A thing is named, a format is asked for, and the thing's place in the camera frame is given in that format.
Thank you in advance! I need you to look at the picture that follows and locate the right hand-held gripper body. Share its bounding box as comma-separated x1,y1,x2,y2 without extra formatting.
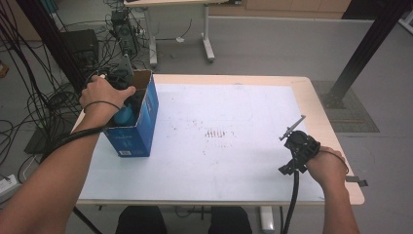
279,115,321,167

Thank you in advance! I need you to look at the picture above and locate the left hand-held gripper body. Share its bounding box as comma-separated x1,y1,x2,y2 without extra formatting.
107,53,135,92

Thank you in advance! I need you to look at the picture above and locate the blue plastic bottle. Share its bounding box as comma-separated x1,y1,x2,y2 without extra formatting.
113,103,136,128

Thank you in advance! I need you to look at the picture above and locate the blue cardboard box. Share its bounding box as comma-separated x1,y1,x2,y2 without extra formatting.
102,69,160,158

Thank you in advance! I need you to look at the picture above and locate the person's right hand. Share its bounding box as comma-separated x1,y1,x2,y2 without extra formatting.
306,146,350,191

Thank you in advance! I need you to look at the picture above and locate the person's left hand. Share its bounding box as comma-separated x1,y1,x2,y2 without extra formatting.
79,75,136,114

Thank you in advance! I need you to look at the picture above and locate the black wrist band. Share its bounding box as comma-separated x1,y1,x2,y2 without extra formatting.
319,149,351,175
83,100,122,114

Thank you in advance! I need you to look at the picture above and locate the black equipment box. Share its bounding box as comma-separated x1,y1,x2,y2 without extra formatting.
60,28,100,67

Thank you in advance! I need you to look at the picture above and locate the white table foot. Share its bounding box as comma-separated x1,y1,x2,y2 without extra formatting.
258,206,276,233

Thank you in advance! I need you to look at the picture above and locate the black tape tab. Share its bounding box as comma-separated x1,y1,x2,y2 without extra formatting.
345,175,369,188

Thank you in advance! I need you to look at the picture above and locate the grey floor mat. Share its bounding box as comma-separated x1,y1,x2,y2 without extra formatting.
311,80,381,134

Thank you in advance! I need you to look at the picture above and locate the black metal stand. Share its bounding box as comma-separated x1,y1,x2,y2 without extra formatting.
16,0,94,98
320,0,413,110

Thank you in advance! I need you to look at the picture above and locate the white table mat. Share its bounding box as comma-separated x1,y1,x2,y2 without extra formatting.
79,83,325,203

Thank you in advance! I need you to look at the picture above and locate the person's right leg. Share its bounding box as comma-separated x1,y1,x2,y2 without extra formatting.
207,206,253,234

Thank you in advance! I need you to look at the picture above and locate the person's leg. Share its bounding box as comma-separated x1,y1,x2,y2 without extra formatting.
115,206,169,234
207,206,253,234

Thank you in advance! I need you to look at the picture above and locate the white desk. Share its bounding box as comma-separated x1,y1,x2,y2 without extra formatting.
124,0,243,67

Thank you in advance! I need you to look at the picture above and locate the person's left leg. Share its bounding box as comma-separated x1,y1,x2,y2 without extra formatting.
115,206,169,234

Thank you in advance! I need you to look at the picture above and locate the small brown box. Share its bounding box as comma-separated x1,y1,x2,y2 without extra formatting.
0,59,10,79

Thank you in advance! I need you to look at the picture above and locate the black metal rod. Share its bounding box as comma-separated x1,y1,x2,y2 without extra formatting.
72,206,103,234

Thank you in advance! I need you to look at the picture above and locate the white power strip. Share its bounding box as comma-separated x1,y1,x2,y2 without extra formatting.
0,174,19,197

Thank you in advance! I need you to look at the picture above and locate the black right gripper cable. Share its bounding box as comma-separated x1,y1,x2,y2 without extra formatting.
282,169,300,234

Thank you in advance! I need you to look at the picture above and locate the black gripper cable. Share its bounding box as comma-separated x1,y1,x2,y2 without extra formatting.
40,69,109,163
282,169,300,234

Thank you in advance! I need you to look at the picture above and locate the bundle of black floor cables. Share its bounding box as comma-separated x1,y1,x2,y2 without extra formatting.
0,0,144,209

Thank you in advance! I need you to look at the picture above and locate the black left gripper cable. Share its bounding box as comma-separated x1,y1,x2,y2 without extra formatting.
40,69,109,163

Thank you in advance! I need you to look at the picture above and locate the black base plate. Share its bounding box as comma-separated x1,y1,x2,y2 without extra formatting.
23,126,64,155

